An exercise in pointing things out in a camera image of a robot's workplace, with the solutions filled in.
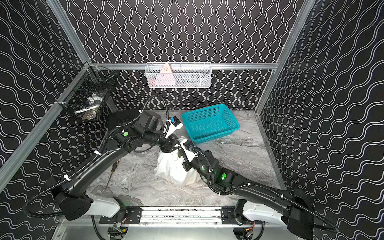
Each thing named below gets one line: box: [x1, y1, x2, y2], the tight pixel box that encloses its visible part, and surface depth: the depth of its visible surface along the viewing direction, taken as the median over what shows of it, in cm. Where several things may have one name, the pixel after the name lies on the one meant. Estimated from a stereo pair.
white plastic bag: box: [154, 150, 201, 186], surface depth 74 cm
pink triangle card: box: [154, 62, 176, 86], surface depth 92 cm
